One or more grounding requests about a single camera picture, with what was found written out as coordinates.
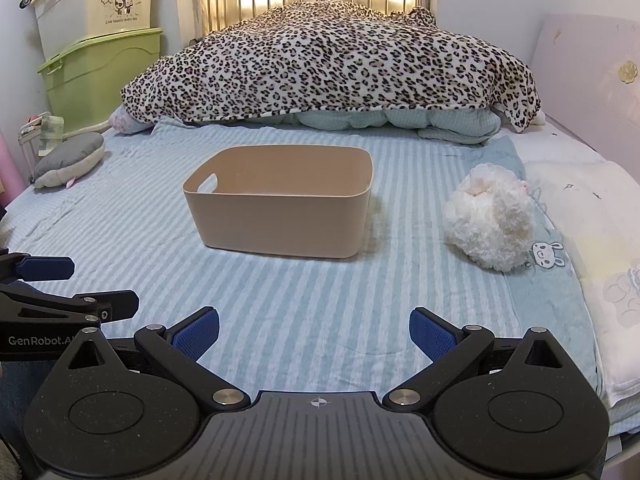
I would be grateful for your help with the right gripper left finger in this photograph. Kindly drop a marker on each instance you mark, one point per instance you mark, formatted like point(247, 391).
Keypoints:
point(118, 408)

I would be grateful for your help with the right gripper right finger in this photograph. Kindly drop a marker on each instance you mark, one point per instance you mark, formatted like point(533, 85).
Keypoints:
point(504, 407)

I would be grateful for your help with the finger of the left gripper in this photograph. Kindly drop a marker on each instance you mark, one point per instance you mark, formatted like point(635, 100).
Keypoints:
point(18, 266)
point(25, 309)

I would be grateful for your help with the blue jeans leg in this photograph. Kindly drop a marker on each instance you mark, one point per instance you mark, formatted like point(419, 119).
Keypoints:
point(20, 381)

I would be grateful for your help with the grey white plush cushion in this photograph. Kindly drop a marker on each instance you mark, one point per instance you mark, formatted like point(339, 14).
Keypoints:
point(69, 161)

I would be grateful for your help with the green white folded cloth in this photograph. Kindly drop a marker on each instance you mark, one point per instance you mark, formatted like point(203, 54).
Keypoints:
point(42, 133)

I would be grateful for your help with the pink pillow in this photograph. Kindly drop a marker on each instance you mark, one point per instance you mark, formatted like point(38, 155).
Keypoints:
point(121, 121)

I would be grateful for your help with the white fluffy plush toy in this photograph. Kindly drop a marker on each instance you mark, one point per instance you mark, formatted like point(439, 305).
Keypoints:
point(490, 218)

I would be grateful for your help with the green storage bin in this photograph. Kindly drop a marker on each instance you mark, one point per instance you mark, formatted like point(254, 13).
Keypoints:
point(83, 82)

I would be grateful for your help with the blue striped bed sheet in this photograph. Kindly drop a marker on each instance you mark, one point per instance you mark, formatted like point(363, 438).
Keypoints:
point(298, 324)

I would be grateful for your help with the white bunny print blanket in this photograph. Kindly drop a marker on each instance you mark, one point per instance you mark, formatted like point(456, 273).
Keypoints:
point(594, 203)

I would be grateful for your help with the beige plastic storage basket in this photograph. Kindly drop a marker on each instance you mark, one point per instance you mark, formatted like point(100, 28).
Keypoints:
point(292, 200)

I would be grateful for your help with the cream storage bin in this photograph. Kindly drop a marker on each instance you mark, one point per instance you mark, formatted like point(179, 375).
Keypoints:
point(62, 23)

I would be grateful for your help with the light green quilt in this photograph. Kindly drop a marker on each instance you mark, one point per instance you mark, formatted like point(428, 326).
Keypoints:
point(467, 127)

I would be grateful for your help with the leopard print blanket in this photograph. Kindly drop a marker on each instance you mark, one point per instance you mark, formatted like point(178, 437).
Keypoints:
point(332, 56)

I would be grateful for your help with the pink wall board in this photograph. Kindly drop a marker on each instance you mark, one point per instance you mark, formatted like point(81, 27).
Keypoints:
point(586, 69)

